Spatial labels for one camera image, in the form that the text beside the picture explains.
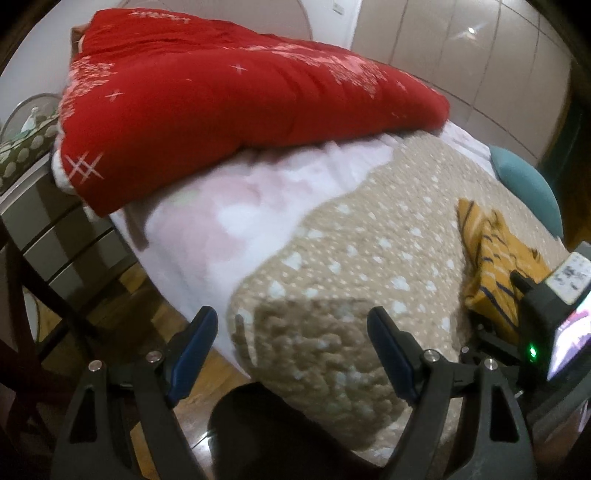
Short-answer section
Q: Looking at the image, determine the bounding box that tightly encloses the grey bedside drawer cabinet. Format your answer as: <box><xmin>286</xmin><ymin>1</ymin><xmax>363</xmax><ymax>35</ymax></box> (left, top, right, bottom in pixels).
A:
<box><xmin>1</xmin><ymin>155</ymin><xmax>135</xmax><ymax>307</ymax></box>

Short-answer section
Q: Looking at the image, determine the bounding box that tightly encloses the round pink headboard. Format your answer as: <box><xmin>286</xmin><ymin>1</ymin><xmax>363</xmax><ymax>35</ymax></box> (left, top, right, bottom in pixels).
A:
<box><xmin>119</xmin><ymin>0</ymin><xmax>312</xmax><ymax>40</ymax></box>

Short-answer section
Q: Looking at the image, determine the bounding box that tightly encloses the beige heart-pattern blanket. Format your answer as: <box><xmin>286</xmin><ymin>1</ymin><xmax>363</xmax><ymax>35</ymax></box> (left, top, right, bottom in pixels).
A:
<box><xmin>228</xmin><ymin>133</ymin><xmax>567</xmax><ymax>466</ymax></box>

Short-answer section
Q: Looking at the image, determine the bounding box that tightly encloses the white built-in wardrobe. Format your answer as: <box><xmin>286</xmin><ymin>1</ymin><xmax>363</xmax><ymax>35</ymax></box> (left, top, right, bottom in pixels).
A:
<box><xmin>352</xmin><ymin>0</ymin><xmax>573</xmax><ymax>165</ymax></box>

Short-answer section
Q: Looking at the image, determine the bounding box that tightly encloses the red quilt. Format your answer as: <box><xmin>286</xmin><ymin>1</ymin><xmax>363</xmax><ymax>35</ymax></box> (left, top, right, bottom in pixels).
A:
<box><xmin>52</xmin><ymin>8</ymin><xmax>450</xmax><ymax>216</ymax></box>

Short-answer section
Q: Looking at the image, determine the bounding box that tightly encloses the teal pillow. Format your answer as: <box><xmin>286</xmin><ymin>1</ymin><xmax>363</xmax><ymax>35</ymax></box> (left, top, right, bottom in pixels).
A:
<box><xmin>490</xmin><ymin>146</ymin><xmax>564</xmax><ymax>239</ymax></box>

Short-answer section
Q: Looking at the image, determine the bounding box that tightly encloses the green dotted cushion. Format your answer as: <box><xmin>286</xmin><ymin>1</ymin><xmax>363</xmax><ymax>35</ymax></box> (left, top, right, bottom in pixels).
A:
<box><xmin>0</xmin><ymin>113</ymin><xmax>58</xmax><ymax>194</ymax></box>

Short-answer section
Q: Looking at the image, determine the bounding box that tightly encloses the wall light switch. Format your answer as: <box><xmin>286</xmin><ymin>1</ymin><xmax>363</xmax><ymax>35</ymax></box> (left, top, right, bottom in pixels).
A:
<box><xmin>332</xmin><ymin>1</ymin><xmax>346</xmax><ymax>15</ymax></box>

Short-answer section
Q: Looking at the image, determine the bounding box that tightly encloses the smartphone with lit screen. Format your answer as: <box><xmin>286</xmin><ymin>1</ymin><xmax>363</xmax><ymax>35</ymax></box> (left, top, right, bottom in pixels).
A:
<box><xmin>547</xmin><ymin>300</ymin><xmax>590</xmax><ymax>380</ymax></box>

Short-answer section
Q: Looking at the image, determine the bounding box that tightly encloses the yellow striped small sweater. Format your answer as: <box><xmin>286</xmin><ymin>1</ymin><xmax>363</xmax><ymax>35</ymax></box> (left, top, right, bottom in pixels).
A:
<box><xmin>458</xmin><ymin>198</ymin><xmax>550</xmax><ymax>345</ymax></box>

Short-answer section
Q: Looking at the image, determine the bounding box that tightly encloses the pink white bed sheet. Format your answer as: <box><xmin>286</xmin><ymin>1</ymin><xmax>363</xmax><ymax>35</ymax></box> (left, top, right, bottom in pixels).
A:
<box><xmin>111</xmin><ymin>122</ymin><xmax>497</xmax><ymax>380</ymax></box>

